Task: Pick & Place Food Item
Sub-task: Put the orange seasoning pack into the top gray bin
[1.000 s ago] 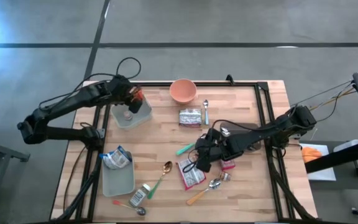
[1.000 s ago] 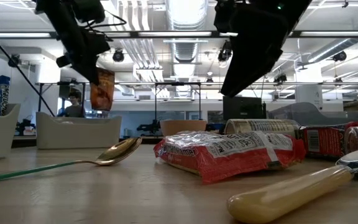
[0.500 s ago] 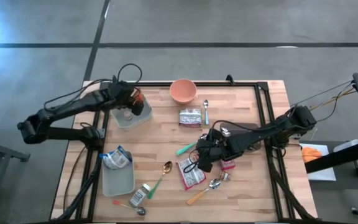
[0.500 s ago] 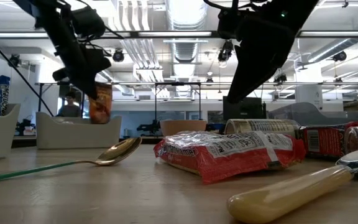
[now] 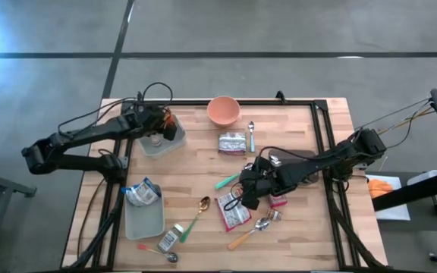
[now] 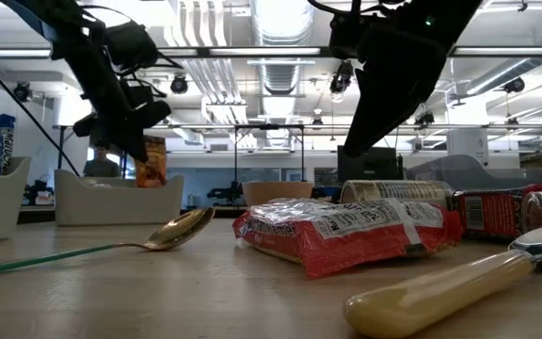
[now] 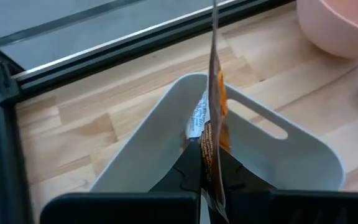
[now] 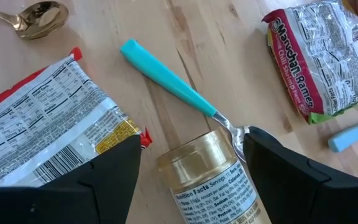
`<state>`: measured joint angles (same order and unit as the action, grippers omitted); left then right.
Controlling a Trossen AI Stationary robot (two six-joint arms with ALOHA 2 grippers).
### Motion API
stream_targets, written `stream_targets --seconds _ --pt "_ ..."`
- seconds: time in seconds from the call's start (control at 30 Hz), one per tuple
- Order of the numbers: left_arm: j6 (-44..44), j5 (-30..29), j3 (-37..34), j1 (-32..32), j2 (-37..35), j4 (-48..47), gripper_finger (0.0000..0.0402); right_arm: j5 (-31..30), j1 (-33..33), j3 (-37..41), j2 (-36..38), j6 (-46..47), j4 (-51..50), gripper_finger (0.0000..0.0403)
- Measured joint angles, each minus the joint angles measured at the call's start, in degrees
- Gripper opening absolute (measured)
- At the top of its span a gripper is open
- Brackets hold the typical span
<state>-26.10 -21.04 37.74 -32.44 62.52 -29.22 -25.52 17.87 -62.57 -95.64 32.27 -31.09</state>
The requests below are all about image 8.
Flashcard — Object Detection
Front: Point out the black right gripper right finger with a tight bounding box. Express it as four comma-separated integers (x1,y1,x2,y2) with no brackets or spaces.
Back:
243,126,358,224

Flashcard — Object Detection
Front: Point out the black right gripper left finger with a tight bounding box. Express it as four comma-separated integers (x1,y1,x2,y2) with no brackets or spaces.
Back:
0,135,142,224

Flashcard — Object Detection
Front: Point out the light blue handled spoon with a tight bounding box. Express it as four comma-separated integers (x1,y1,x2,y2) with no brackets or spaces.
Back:
328,117,358,153

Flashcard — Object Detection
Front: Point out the red ramen packet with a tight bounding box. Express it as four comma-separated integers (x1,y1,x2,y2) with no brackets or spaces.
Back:
0,46,154,188

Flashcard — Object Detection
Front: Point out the gold lid spice jar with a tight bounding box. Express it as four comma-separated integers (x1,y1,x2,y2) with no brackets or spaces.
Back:
156,126,273,224

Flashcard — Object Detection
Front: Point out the maroon green ramen packet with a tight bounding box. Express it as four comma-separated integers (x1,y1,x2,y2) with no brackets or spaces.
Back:
262,0,358,125

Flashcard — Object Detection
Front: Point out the teal handled spoon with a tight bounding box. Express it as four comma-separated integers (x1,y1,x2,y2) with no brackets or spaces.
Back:
119,38,251,163

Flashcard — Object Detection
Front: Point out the gold spoon green handle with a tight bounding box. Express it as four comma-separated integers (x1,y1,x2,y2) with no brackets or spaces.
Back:
0,1,70,40

